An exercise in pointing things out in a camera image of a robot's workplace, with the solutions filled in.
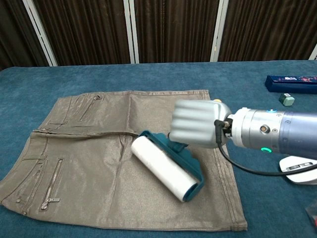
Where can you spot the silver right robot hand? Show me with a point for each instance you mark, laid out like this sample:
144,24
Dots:
198,124

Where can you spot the brown shiny skirt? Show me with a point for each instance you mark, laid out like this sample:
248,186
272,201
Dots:
99,158

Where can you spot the teal blue tablecloth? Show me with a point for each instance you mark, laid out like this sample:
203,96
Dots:
158,77

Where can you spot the small green box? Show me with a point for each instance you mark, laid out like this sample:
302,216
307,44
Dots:
287,99

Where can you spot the brown folding screen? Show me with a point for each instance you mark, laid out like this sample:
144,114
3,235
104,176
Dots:
173,27

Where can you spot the dark blue printed box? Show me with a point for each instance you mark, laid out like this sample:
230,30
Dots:
292,84

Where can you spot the white computer mouse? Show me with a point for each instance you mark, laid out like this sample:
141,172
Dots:
301,173

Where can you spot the red object at edge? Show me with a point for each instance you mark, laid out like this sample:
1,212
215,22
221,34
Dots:
312,213

